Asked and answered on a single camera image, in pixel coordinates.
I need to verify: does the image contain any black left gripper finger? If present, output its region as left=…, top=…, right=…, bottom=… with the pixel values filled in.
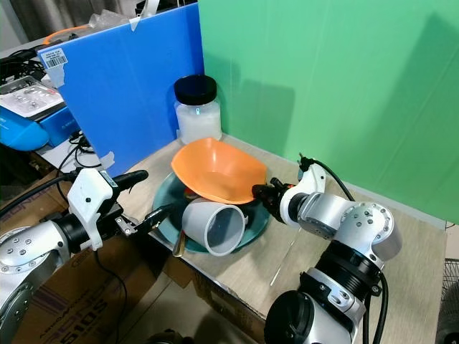
left=111, top=170, right=151, bottom=190
left=135, top=204, right=180, bottom=234

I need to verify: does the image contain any orange plastic bowl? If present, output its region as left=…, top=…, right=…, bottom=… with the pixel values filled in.
left=171, top=137, right=268, bottom=206

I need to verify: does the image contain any teal round plate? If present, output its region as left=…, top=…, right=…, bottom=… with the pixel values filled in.
left=153, top=171, right=270, bottom=254

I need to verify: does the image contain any gold metal spoon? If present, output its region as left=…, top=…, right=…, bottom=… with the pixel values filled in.
left=173, top=229, right=185, bottom=257

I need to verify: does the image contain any grey plastic cup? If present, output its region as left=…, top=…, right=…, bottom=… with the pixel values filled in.
left=181, top=199, right=247, bottom=258

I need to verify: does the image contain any thin white stick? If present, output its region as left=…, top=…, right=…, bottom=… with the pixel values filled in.
left=270, top=235, right=299, bottom=287

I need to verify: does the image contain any blue plastic board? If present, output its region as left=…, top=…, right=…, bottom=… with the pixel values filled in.
left=37, top=1, right=202, bottom=170

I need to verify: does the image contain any brown cardboard box under table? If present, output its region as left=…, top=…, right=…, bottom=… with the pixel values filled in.
left=36, top=244, right=266, bottom=344

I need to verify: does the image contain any clear jar with black lid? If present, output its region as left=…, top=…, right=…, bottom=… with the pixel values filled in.
left=173, top=73, right=222, bottom=145

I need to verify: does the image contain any blue device box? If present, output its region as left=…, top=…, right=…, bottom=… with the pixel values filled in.
left=0, top=100, right=76, bottom=153

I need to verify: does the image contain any green plastic board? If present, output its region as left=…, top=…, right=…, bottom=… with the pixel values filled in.
left=197, top=0, right=459, bottom=224

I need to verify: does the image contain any white printed package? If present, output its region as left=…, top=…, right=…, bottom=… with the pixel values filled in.
left=0, top=77, right=64, bottom=119

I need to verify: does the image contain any clear plastic bag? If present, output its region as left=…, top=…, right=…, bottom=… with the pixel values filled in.
left=87, top=11, right=137, bottom=33

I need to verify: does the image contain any white tape strip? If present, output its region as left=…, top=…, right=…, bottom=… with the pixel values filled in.
left=129, top=0, right=160, bottom=31

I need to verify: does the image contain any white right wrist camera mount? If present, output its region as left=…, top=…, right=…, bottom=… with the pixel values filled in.
left=280, top=163, right=328, bottom=224

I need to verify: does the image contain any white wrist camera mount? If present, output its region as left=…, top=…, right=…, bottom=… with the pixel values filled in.
left=280, top=163, right=328, bottom=224
left=66, top=168, right=118, bottom=231

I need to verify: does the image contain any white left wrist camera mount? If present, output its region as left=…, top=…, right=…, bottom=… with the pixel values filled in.
left=66, top=168, right=118, bottom=231

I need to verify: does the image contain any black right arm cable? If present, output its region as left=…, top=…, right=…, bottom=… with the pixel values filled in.
left=300, top=152, right=356, bottom=201

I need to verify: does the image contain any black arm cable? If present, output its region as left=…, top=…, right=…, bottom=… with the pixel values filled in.
left=0, top=172, right=76, bottom=216
left=300, top=152, right=356, bottom=201

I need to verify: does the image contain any black loose desk cable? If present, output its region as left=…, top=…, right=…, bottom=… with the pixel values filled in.
left=59, top=129, right=108, bottom=173

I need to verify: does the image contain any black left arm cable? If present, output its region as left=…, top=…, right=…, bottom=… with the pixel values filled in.
left=0, top=172, right=76, bottom=216

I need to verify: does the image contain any black cable bundle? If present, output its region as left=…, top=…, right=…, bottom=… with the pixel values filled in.
left=0, top=54, right=44, bottom=90

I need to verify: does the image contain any orange cord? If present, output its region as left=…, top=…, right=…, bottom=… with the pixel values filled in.
left=43, top=24, right=90, bottom=45

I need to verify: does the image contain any wire mesh basket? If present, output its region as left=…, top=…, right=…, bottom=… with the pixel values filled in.
left=436, top=257, right=459, bottom=344

